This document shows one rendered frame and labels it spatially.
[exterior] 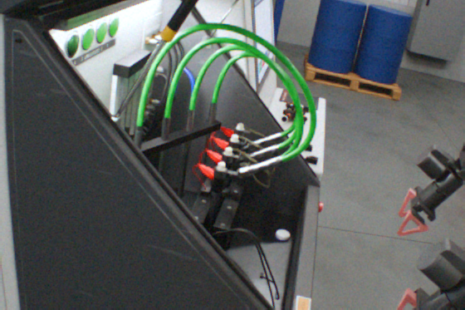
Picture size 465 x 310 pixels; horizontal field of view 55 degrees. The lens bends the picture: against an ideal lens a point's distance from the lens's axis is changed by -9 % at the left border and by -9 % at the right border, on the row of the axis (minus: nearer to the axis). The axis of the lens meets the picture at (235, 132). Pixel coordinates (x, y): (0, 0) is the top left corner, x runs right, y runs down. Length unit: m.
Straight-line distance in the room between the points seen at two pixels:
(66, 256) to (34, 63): 0.35
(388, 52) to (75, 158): 5.33
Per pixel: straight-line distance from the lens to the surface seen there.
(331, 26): 5.76
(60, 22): 0.80
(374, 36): 5.89
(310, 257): 1.13
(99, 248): 0.84
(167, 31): 0.66
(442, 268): 0.80
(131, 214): 0.77
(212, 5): 1.34
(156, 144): 1.15
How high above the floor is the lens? 1.62
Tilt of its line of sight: 24 degrees down
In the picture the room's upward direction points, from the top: 11 degrees clockwise
